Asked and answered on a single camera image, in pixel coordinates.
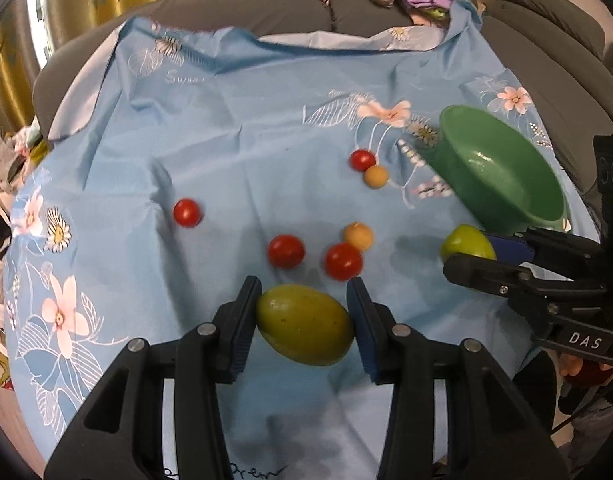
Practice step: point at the pile of patterned fabrics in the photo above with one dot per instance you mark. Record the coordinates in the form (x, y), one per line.
(1, 170)

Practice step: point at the green plastic bowl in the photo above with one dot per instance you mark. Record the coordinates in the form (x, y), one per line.
(496, 175)

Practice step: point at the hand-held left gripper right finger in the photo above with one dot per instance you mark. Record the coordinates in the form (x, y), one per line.
(364, 340)

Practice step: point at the grey sofa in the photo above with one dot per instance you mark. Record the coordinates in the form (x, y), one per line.
(286, 10)

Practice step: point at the large green mango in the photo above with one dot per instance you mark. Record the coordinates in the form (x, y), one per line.
(306, 325)

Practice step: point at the small orange round fruit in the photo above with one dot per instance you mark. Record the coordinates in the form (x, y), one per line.
(376, 177)
(359, 236)

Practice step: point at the light blue floral cloth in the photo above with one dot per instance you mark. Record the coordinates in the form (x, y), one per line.
(246, 125)

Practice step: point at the small green lime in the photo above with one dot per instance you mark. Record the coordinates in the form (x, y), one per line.
(466, 242)

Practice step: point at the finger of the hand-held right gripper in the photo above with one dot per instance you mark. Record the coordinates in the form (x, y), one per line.
(486, 277)
(508, 247)

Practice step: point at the red cherry tomato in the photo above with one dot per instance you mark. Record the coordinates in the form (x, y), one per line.
(362, 160)
(286, 251)
(187, 212)
(343, 261)

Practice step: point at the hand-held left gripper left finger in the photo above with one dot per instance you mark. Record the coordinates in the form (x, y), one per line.
(239, 340)

